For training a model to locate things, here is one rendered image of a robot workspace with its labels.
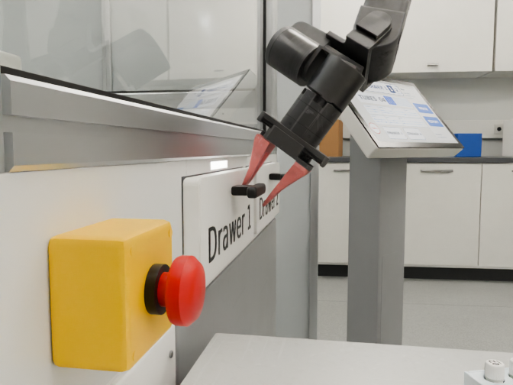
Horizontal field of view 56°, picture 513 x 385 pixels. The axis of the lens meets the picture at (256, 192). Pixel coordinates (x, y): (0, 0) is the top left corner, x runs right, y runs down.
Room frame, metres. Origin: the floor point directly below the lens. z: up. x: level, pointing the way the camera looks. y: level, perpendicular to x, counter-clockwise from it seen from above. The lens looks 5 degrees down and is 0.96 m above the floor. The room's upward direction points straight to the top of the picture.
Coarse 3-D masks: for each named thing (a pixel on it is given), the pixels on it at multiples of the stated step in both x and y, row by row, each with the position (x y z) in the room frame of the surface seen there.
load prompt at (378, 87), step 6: (372, 84) 1.56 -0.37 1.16; (378, 84) 1.59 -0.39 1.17; (384, 84) 1.62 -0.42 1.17; (390, 84) 1.65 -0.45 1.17; (366, 90) 1.51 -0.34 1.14; (372, 90) 1.53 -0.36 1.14; (378, 90) 1.56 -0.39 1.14; (384, 90) 1.59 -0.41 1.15; (390, 90) 1.62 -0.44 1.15; (396, 90) 1.65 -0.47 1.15
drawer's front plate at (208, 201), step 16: (192, 176) 0.49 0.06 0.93; (208, 176) 0.50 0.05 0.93; (224, 176) 0.56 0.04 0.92; (240, 176) 0.65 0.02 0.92; (192, 192) 0.46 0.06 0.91; (208, 192) 0.49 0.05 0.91; (224, 192) 0.56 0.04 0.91; (192, 208) 0.46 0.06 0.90; (208, 208) 0.49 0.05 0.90; (224, 208) 0.56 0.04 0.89; (240, 208) 0.65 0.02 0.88; (192, 224) 0.46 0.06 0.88; (208, 224) 0.49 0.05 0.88; (224, 224) 0.56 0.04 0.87; (192, 240) 0.46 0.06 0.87; (224, 240) 0.56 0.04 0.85; (240, 240) 0.65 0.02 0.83; (208, 256) 0.49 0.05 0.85; (224, 256) 0.56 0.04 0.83; (208, 272) 0.49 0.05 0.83
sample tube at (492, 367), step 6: (492, 360) 0.33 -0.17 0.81; (486, 366) 0.32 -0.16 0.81; (492, 366) 0.32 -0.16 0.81; (498, 366) 0.32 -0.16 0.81; (504, 366) 0.32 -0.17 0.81; (486, 372) 0.32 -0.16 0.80; (492, 372) 0.32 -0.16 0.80; (498, 372) 0.32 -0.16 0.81; (504, 372) 0.32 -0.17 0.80; (486, 378) 0.32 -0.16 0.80; (492, 378) 0.32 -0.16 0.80; (498, 378) 0.32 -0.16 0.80
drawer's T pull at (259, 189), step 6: (234, 186) 0.59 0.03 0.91; (240, 186) 0.59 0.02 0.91; (246, 186) 0.59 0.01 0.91; (252, 186) 0.57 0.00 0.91; (258, 186) 0.58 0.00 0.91; (264, 186) 0.62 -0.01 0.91; (234, 192) 0.59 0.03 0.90; (240, 192) 0.59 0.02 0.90; (246, 192) 0.59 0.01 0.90; (252, 192) 0.56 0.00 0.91; (258, 192) 0.58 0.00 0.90; (264, 192) 0.62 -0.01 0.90; (252, 198) 0.57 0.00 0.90
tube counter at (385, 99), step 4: (380, 96) 1.53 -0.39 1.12; (384, 96) 1.55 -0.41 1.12; (388, 96) 1.57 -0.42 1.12; (392, 96) 1.59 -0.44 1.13; (380, 100) 1.51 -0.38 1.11; (384, 100) 1.53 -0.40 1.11; (388, 100) 1.55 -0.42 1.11; (392, 100) 1.57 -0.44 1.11; (396, 100) 1.59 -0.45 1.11; (400, 100) 1.61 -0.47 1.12; (404, 100) 1.63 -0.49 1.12; (384, 104) 1.51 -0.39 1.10; (388, 104) 1.53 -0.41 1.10; (392, 104) 1.55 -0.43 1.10; (396, 104) 1.57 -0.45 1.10; (400, 104) 1.58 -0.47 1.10; (404, 104) 1.60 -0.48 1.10; (408, 104) 1.63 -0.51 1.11
